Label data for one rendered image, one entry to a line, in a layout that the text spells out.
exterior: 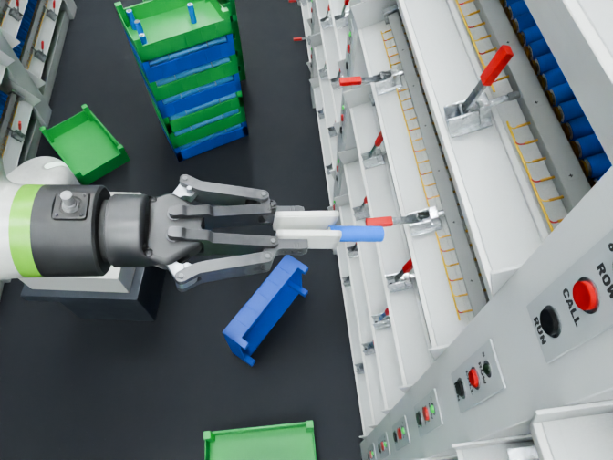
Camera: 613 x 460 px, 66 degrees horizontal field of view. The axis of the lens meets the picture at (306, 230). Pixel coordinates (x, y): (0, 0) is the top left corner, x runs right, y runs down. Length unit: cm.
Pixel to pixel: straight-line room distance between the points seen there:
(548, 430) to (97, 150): 189
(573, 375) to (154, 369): 136
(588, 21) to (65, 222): 42
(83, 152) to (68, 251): 161
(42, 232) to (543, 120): 46
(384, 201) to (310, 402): 76
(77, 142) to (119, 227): 166
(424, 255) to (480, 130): 21
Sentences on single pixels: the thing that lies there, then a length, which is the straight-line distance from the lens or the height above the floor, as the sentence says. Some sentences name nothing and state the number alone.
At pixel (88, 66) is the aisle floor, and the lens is 245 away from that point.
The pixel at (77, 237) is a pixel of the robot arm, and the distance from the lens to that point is 48.
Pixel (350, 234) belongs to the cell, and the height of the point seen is 100.
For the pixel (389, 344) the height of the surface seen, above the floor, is 52.
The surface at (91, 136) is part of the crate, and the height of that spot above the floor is 0.
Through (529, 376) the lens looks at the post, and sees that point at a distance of 38.
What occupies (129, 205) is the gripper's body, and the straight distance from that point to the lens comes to 48.
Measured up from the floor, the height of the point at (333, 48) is 52.
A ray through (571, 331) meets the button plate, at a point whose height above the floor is 119.
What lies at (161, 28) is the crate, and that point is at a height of 48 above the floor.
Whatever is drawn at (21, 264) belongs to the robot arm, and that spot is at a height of 107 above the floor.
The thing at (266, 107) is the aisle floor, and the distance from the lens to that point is 206.
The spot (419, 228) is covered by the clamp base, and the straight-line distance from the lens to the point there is 64.
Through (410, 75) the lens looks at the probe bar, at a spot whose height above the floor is 95.
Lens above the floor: 146
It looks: 60 degrees down
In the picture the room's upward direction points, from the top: straight up
